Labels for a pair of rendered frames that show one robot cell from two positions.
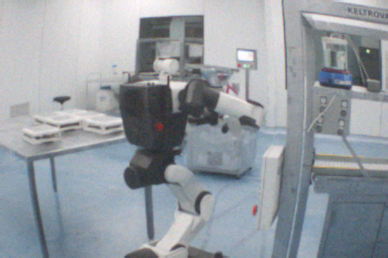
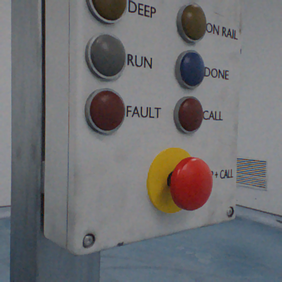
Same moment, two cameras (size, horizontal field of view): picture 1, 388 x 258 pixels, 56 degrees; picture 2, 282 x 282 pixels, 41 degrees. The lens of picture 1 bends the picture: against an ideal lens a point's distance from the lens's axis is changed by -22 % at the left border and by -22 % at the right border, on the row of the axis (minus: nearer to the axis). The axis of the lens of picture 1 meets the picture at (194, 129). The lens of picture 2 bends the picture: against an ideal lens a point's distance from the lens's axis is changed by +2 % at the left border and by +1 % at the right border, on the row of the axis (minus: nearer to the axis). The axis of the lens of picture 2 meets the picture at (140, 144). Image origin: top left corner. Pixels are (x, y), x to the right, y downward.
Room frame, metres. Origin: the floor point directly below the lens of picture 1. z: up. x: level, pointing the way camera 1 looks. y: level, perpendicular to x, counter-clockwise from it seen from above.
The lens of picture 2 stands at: (1.67, -0.10, 0.90)
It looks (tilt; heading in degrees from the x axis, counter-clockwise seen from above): 3 degrees down; 212
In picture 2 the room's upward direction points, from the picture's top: 1 degrees clockwise
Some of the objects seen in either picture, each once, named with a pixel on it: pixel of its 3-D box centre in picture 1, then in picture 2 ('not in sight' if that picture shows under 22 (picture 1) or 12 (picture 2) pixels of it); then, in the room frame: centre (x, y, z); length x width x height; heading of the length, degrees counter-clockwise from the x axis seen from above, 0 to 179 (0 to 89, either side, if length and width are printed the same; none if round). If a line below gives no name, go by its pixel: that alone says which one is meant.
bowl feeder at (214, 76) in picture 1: (222, 85); not in sight; (5.02, -0.30, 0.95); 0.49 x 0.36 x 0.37; 66
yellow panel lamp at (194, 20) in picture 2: not in sight; (194, 22); (1.40, -0.22, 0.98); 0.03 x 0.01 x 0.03; 161
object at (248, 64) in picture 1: (246, 74); not in sight; (5.00, -0.57, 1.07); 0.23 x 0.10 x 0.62; 66
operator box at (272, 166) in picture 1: (272, 188); (150, 75); (1.40, -0.26, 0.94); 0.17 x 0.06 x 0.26; 161
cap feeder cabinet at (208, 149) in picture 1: (223, 138); not in sight; (4.95, -0.32, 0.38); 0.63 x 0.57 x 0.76; 66
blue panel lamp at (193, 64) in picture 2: not in sight; (192, 69); (1.40, -0.22, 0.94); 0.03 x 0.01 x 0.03; 161
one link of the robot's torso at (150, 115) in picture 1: (155, 111); not in sight; (2.14, 0.18, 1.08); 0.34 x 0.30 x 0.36; 50
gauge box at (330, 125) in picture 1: (332, 112); not in sight; (2.03, -0.68, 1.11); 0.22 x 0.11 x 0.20; 71
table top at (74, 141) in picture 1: (42, 130); not in sight; (3.05, 1.18, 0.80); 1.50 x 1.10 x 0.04; 50
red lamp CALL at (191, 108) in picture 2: not in sight; (190, 114); (1.40, -0.22, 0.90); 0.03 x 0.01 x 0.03; 161
